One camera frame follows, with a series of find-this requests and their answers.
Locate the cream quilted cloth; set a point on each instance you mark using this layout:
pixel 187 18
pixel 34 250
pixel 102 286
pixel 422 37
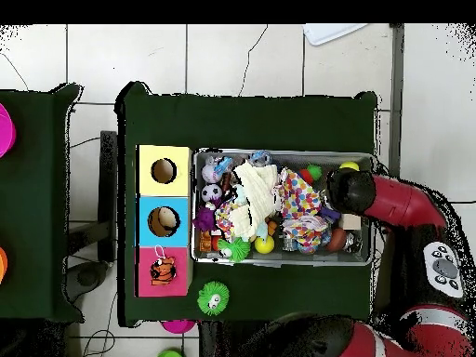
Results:
pixel 256 189

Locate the small colourful dotted cloth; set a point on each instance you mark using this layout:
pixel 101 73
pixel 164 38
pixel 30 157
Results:
pixel 223 219

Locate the large colourful dotted cloth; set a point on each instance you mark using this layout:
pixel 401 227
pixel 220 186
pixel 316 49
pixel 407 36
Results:
pixel 299 193

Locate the pale patterned cloth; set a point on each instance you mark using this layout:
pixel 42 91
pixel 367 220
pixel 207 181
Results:
pixel 305 232

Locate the green spiky ball with eyes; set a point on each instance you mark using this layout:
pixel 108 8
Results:
pixel 212 299

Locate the orange striped plush tiger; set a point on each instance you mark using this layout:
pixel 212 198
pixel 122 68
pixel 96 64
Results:
pixel 163 270

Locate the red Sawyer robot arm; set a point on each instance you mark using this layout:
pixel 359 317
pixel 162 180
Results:
pixel 401 204

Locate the wooden box with three holes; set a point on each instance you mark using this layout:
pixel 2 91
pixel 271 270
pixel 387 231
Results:
pixel 180 186

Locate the clear mesh bin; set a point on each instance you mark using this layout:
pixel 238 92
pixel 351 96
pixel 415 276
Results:
pixel 275 261

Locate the plain green spiky ball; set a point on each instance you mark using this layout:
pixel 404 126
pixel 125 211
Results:
pixel 234 248

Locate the yellow ball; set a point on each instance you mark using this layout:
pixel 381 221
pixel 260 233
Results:
pixel 264 244
pixel 349 166

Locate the dark green table cloth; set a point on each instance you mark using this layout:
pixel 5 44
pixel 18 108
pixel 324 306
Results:
pixel 241 122
pixel 41 260

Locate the multicolour spiky caterpillar toy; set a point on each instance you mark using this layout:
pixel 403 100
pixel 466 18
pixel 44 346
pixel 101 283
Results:
pixel 310 173

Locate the brown toy football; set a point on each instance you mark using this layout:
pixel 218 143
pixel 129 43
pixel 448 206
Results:
pixel 335 240

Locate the pale wooden block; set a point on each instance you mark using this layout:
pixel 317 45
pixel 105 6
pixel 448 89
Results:
pixel 350 222

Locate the pink bowl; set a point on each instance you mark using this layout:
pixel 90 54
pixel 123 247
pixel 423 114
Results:
pixel 178 327
pixel 5 130

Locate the green bowl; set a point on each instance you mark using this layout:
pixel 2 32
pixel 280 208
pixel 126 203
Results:
pixel 170 355

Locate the orange bowl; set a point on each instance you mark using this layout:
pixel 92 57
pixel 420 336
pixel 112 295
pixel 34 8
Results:
pixel 3 264

